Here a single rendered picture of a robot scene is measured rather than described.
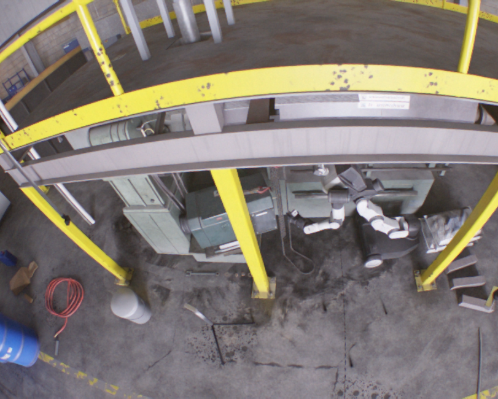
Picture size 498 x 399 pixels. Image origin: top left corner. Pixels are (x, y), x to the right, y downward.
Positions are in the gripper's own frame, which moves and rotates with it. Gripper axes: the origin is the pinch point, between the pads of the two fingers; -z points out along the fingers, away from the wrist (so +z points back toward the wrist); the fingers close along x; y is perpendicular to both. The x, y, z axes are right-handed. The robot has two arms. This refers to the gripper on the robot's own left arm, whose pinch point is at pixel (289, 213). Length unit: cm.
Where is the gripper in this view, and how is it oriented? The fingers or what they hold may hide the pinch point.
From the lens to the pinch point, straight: 229.4
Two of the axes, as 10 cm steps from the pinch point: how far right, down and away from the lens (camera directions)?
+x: 7.2, -6.0, 3.4
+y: -1.7, -6.3, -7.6
